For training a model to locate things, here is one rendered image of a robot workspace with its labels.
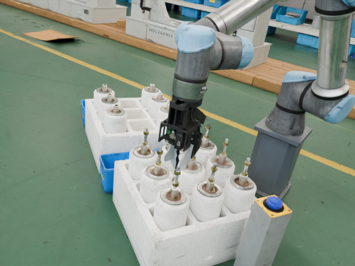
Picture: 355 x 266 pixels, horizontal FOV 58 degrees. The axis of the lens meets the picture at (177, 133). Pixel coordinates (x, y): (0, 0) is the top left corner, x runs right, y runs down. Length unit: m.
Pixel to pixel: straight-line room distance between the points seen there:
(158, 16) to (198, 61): 2.92
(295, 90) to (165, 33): 2.25
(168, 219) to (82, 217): 0.40
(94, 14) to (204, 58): 3.43
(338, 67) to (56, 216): 1.04
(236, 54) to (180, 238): 0.50
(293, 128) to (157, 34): 2.33
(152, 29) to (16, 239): 2.67
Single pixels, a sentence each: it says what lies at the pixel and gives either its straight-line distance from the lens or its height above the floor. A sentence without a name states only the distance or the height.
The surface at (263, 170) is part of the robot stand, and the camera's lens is 1.37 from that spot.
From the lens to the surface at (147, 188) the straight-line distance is 0.97.
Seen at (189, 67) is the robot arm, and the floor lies 0.63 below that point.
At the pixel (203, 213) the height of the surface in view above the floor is 0.20.
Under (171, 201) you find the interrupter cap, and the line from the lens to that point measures 0.88.
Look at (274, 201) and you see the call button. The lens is 0.85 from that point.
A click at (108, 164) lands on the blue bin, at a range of 1.32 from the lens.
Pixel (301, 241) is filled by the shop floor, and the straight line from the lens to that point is 1.30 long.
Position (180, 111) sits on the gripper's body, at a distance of 0.72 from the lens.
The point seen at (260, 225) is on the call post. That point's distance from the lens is 0.86.
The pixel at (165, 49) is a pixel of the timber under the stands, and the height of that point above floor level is 0.07.
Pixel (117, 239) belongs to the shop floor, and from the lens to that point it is 1.12.
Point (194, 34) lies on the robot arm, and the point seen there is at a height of 0.70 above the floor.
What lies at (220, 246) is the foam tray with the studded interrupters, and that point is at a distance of 1.03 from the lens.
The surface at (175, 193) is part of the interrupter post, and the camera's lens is 0.88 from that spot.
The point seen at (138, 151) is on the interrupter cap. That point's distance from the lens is 1.07.
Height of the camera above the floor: 0.81
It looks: 27 degrees down
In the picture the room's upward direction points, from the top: 9 degrees clockwise
